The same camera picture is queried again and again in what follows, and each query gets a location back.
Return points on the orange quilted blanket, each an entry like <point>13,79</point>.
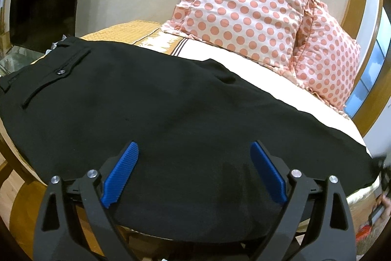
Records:
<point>122,34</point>

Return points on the small polka dot pillow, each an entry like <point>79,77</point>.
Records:
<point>328,60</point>

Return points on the black pants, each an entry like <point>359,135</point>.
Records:
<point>171,102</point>

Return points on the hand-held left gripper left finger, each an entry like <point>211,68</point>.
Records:
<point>119,171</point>

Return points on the wooden headboard frame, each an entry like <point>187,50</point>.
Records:
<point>363,44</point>

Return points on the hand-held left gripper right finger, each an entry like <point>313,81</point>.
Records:
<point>270,175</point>

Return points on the large polka dot pillow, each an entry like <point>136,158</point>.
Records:
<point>241,8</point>

